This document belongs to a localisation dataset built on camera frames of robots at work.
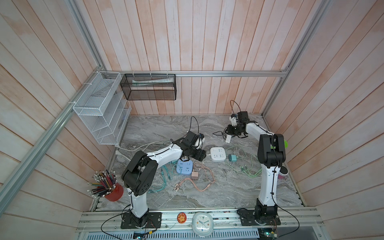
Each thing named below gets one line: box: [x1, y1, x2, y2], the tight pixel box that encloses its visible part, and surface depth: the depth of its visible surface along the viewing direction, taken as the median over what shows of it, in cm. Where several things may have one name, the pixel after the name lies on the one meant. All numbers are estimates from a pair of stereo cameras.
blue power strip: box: [176, 159, 193, 175], surface depth 90 cm
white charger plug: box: [225, 134, 232, 144], surface depth 102 cm
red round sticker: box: [177, 212, 187, 224], surface depth 76 cm
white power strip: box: [210, 147, 227, 162], surface depth 97 cm
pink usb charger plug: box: [191, 171, 199, 180], surface depth 88 cm
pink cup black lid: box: [277, 165, 290, 184], surface depth 88 cm
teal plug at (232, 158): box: [228, 154, 237, 162], surface depth 95 cm
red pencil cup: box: [87, 169, 124, 202], surface depth 72 cm
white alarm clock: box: [192, 212, 214, 237], surface depth 71 cm
